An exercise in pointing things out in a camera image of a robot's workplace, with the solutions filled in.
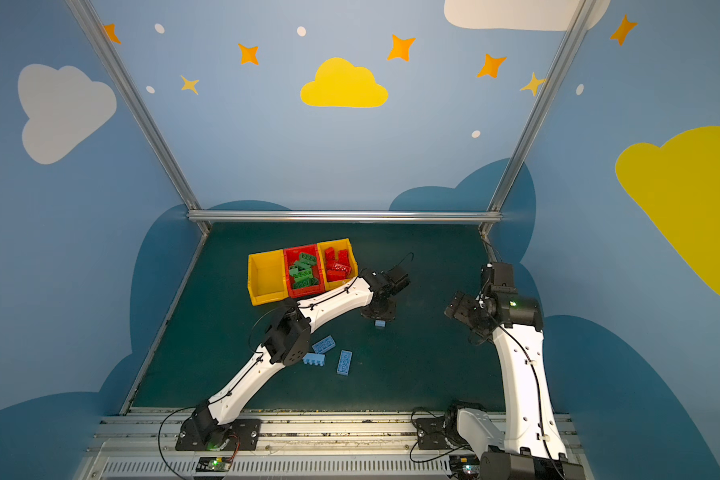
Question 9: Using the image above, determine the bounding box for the red lego brick top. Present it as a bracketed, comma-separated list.
[324, 247, 336, 270]

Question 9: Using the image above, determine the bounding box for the dark green lego brick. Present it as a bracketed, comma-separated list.
[299, 252, 317, 267]

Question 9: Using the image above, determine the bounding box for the blue lego on green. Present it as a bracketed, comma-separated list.
[302, 353, 326, 367]

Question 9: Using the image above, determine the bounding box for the right aluminium frame post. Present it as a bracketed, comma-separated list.
[479, 0, 598, 243]

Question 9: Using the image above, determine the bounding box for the aluminium frame post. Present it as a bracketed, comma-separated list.
[66, 0, 201, 214]
[479, 0, 598, 243]

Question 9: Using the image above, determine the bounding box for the large red lego brick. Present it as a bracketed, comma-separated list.
[326, 262, 352, 282]

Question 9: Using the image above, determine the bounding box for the horizontal aluminium frame bar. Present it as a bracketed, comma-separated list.
[187, 210, 502, 224]

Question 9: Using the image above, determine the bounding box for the yellow bin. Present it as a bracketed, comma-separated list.
[317, 238, 359, 291]
[247, 249, 289, 306]

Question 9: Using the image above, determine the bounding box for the right controller board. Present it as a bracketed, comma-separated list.
[448, 455, 480, 480]

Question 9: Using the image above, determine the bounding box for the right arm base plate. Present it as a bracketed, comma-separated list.
[413, 416, 456, 451]

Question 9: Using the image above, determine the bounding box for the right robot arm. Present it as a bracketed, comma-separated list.
[445, 291, 586, 479]

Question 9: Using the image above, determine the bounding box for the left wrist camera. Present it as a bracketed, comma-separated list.
[382, 266, 410, 296]

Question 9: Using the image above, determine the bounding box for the controller board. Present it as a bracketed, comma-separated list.
[448, 455, 480, 480]
[195, 456, 233, 473]

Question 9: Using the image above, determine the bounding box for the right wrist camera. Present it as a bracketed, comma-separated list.
[480, 262, 517, 295]

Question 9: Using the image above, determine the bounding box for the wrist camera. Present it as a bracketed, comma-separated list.
[480, 262, 517, 295]
[382, 266, 410, 296]

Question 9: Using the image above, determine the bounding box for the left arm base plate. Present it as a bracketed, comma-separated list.
[175, 418, 262, 452]

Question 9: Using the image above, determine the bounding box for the red bin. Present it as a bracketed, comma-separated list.
[283, 244, 326, 298]

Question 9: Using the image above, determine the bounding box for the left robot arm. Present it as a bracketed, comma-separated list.
[175, 267, 410, 451]

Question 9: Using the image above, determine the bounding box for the left aluminium frame post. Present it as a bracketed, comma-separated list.
[66, 0, 201, 214]

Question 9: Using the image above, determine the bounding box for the left controller board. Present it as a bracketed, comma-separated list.
[195, 456, 233, 473]

